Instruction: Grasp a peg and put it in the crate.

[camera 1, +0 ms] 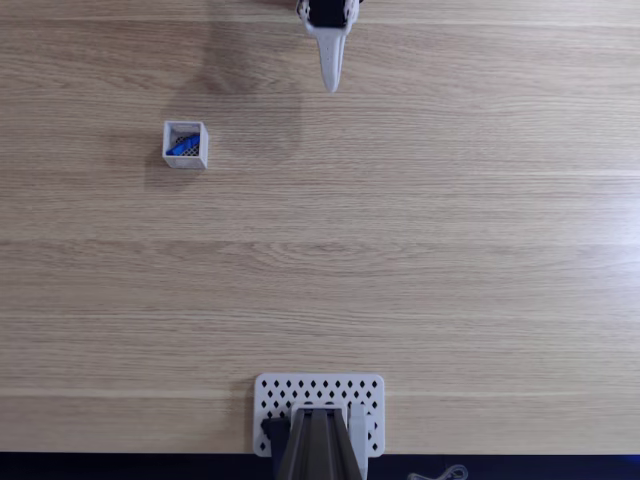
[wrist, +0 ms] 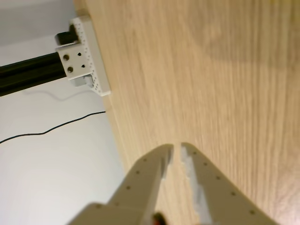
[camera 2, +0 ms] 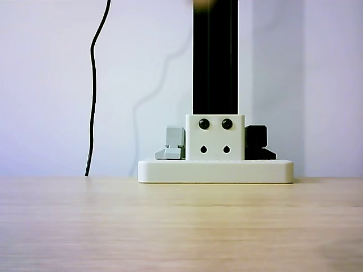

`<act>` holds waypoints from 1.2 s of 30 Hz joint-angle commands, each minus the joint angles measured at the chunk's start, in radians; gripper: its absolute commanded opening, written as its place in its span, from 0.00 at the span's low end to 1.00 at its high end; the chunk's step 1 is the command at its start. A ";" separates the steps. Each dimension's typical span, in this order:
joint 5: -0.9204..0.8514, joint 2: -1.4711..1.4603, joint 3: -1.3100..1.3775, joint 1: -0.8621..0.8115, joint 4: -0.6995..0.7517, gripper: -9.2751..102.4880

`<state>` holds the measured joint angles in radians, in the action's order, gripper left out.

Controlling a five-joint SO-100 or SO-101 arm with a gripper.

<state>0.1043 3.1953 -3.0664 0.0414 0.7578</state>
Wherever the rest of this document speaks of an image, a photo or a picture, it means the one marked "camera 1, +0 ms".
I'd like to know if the white perforated stand base plate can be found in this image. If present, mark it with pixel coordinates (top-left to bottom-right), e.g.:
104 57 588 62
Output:
253 372 386 458

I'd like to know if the small white perforated crate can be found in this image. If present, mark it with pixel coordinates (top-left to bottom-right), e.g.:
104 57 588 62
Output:
161 119 209 171

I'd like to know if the blue peg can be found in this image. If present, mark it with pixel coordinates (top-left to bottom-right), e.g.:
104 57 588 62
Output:
166 133 202 157

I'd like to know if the black corner clamp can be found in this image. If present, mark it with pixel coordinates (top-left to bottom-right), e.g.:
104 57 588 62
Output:
260 417 292 447

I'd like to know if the grey corner clamp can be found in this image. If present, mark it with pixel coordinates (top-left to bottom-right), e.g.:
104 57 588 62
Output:
347 401 370 480

